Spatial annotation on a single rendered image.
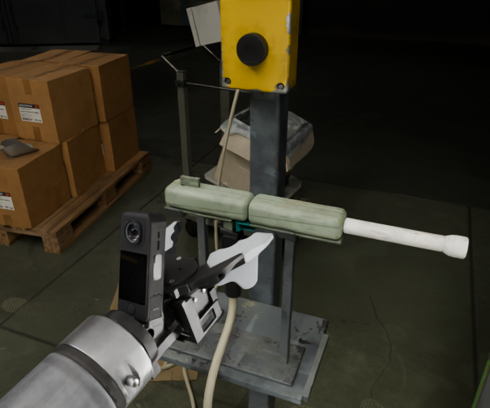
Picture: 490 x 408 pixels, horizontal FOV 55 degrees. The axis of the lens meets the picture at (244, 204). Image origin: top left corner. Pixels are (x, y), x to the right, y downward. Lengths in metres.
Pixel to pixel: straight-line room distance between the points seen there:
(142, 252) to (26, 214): 2.33
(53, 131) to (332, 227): 2.38
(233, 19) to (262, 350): 0.62
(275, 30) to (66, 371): 0.57
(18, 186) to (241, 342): 1.95
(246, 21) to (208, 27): 1.77
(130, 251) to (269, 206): 0.30
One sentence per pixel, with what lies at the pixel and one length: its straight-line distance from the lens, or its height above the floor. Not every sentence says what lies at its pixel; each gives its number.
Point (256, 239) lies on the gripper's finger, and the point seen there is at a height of 1.20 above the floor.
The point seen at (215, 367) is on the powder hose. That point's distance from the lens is 0.91.
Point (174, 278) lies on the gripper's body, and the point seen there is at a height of 1.19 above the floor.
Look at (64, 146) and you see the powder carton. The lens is 2.99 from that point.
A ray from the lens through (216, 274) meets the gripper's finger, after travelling 0.52.
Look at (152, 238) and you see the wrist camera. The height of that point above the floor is 1.24.
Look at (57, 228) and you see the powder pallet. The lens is 2.80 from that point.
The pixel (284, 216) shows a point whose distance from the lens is 0.74.
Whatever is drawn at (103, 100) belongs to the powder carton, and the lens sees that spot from 3.20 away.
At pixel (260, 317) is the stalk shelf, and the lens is 1.07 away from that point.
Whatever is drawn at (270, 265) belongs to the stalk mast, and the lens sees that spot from 1.03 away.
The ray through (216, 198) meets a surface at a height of 1.14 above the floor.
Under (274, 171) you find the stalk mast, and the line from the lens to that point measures 0.92.
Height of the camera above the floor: 1.50
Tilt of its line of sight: 28 degrees down
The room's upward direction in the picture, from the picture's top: straight up
